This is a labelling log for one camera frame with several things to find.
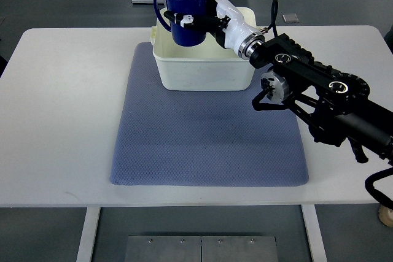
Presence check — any blue mug white inside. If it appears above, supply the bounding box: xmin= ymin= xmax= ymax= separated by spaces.
xmin=153 ymin=0 xmax=206 ymax=47

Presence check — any white plastic box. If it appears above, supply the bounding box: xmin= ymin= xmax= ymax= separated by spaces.
xmin=150 ymin=21 xmax=255 ymax=91

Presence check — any white table leg left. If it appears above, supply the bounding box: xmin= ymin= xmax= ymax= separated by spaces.
xmin=76 ymin=207 xmax=101 ymax=262

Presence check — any grey metal base plate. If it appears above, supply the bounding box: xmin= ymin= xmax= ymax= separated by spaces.
xmin=125 ymin=236 xmax=278 ymax=261

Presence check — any black cable loop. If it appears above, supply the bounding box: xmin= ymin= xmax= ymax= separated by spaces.
xmin=364 ymin=167 xmax=393 ymax=209

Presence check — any blue textured mat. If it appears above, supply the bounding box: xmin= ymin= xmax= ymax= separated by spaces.
xmin=110 ymin=42 xmax=309 ymax=187

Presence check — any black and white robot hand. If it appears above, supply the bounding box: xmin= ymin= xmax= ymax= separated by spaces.
xmin=162 ymin=0 xmax=265 ymax=60

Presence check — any white table leg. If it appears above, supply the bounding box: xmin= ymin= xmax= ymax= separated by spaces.
xmin=76 ymin=207 xmax=101 ymax=262
xmin=301 ymin=204 xmax=327 ymax=262

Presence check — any grey floor plate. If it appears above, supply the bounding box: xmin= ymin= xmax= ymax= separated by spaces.
xmin=282 ymin=13 xmax=300 ymax=24

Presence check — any white table leg right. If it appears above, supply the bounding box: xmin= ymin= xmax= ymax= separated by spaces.
xmin=301 ymin=204 xmax=327 ymax=262

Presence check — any beige caster wheel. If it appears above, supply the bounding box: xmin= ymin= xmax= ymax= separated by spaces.
xmin=378 ymin=205 xmax=393 ymax=228

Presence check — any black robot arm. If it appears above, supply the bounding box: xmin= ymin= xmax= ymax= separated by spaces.
xmin=245 ymin=34 xmax=392 ymax=163

